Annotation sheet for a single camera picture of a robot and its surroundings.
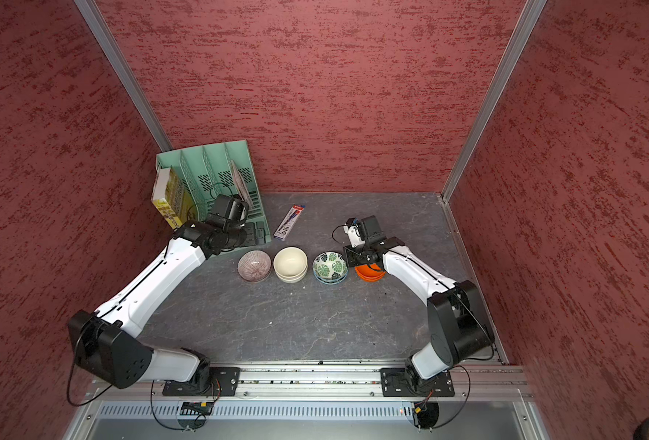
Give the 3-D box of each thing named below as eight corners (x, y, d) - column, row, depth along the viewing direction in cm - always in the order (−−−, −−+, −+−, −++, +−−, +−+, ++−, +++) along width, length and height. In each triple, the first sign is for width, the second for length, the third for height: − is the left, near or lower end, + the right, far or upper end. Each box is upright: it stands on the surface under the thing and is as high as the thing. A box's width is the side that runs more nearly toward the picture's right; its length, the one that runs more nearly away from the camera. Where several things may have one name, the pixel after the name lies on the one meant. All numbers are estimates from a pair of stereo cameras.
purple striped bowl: (240, 286, 95) (234, 275, 88) (246, 261, 101) (240, 249, 95) (269, 286, 95) (265, 275, 89) (273, 261, 101) (269, 249, 95)
